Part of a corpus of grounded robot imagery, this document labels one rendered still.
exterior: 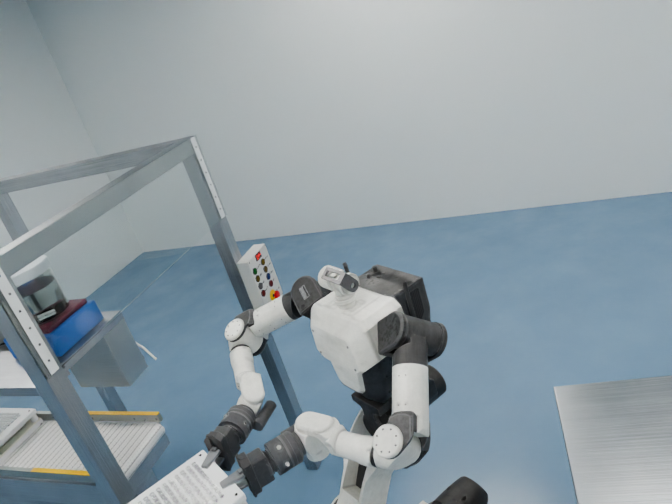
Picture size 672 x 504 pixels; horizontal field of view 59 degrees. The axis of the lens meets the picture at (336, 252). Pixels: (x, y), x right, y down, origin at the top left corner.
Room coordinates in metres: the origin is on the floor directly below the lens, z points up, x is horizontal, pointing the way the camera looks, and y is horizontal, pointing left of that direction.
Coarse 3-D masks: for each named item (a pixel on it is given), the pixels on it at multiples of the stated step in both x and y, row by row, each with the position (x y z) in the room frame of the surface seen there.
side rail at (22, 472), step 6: (0, 468) 1.71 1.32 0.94; (6, 468) 1.70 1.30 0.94; (12, 468) 1.69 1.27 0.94; (18, 468) 1.68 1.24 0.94; (24, 468) 1.67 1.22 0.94; (30, 468) 1.66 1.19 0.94; (0, 474) 1.71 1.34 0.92; (6, 474) 1.70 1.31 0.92; (12, 474) 1.69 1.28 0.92; (18, 474) 1.67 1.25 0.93; (24, 474) 1.66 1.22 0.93; (30, 474) 1.65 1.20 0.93; (36, 474) 1.63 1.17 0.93; (42, 474) 1.62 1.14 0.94; (48, 474) 1.61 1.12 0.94; (54, 474) 1.60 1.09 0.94; (60, 474) 1.58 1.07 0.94; (66, 474) 1.57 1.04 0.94; (66, 480) 1.58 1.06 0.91; (72, 480) 1.57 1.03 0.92; (78, 480) 1.55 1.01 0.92; (84, 480) 1.54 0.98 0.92; (90, 480) 1.53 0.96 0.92
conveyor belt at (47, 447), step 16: (48, 432) 1.90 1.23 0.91; (112, 432) 1.77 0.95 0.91; (128, 432) 1.74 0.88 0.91; (144, 432) 1.71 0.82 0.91; (160, 432) 1.71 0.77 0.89; (32, 448) 1.83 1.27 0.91; (48, 448) 1.80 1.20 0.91; (64, 448) 1.77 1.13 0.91; (112, 448) 1.68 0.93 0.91; (128, 448) 1.65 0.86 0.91; (144, 448) 1.64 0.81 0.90; (0, 464) 1.79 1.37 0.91; (16, 464) 1.76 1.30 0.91; (32, 464) 1.73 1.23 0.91; (48, 464) 1.70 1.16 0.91; (64, 464) 1.67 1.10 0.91; (80, 464) 1.65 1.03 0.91; (128, 464) 1.57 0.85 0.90; (128, 480) 1.54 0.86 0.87
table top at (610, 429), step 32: (608, 384) 1.29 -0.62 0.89; (640, 384) 1.25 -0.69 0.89; (576, 416) 1.21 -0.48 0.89; (608, 416) 1.17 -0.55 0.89; (640, 416) 1.14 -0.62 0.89; (576, 448) 1.11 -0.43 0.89; (608, 448) 1.08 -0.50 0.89; (640, 448) 1.05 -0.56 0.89; (576, 480) 1.02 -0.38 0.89; (608, 480) 0.99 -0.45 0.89; (640, 480) 0.96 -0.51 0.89
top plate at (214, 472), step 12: (204, 456) 1.28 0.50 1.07; (180, 468) 1.27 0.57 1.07; (192, 468) 1.25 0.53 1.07; (216, 468) 1.22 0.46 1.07; (216, 480) 1.18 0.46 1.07; (144, 492) 1.22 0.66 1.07; (156, 492) 1.21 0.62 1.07; (204, 492) 1.15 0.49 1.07; (228, 492) 1.13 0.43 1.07; (240, 492) 1.11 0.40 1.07
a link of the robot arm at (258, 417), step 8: (240, 400) 1.44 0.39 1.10; (232, 408) 1.41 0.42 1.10; (240, 408) 1.40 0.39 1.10; (248, 408) 1.42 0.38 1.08; (256, 408) 1.42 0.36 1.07; (264, 408) 1.44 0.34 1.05; (272, 408) 1.45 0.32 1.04; (248, 416) 1.38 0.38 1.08; (256, 416) 1.43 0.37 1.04; (264, 416) 1.41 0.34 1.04; (256, 424) 1.39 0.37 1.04; (264, 424) 1.39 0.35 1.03
